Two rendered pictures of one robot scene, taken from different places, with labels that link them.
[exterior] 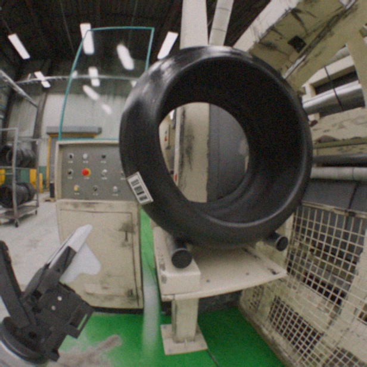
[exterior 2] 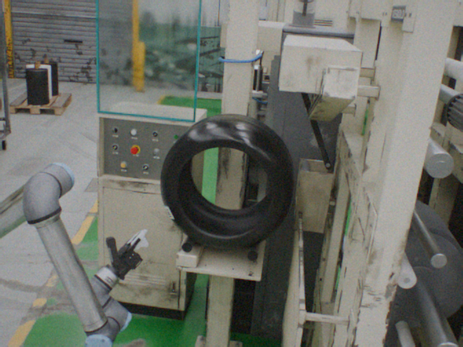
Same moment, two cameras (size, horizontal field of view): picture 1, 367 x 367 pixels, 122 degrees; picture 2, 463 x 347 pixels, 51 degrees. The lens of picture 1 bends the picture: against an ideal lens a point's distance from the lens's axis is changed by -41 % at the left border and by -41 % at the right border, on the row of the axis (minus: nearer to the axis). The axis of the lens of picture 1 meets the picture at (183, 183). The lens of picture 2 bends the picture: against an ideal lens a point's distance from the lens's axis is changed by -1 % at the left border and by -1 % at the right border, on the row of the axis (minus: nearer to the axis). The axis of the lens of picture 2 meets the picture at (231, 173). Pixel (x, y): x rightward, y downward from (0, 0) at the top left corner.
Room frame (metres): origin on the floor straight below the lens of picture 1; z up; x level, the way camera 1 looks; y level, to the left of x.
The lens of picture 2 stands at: (-1.36, -0.71, 1.89)
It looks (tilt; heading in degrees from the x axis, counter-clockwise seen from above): 19 degrees down; 18
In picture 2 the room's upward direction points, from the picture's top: 5 degrees clockwise
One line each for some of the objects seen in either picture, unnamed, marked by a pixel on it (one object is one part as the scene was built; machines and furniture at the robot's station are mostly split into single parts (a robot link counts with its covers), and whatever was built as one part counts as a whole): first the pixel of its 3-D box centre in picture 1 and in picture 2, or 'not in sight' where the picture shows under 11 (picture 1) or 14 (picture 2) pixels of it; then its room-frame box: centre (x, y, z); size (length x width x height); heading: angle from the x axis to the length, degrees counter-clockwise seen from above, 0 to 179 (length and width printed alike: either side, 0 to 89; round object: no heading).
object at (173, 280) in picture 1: (170, 251); (194, 242); (0.50, 0.03, 0.83); 0.36 x 0.09 x 0.06; 12
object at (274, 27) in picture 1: (287, 32); (315, 62); (0.47, -0.42, 1.71); 0.61 x 0.25 x 0.15; 12
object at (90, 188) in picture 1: (102, 233); (151, 211); (1.10, 0.58, 0.63); 0.56 x 0.41 x 1.27; 102
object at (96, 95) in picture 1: (106, 73); (147, 27); (0.94, 0.54, 1.74); 0.55 x 0.02 x 0.95; 102
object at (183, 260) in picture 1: (170, 232); (194, 230); (0.49, 0.03, 0.90); 0.35 x 0.05 x 0.05; 12
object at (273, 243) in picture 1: (249, 227); (255, 237); (0.55, -0.24, 0.90); 0.35 x 0.05 x 0.05; 12
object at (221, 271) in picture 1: (211, 258); (223, 253); (0.53, -0.10, 0.80); 0.37 x 0.36 x 0.02; 102
